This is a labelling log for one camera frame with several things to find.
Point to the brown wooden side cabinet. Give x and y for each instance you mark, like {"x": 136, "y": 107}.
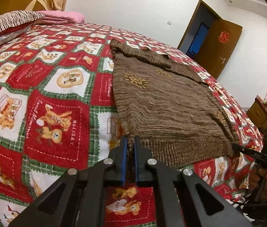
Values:
{"x": 257, "y": 114}

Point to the red teddy bear patchwork blanket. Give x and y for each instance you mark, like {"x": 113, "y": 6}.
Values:
{"x": 57, "y": 109}

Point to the striped grey pillow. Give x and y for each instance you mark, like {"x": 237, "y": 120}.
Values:
{"x": 14, "y": 23}

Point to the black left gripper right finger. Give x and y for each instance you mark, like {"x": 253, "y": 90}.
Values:
{"x": 182, "y": 198}

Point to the brown knitted sweater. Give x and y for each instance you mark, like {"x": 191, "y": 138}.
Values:
{"x": 169, "y": 107}

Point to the pink folded blanket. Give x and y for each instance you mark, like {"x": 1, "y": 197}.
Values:
{"x": 53, "y": 17}

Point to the brown wooden door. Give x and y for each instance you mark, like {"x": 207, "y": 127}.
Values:
{"x": 209, "y": 40}

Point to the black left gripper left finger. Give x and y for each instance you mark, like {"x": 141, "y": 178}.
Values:
{"x": 77, "y": 198}

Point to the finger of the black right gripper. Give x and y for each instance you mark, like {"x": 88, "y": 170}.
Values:
{"x": 259, "y": 157}

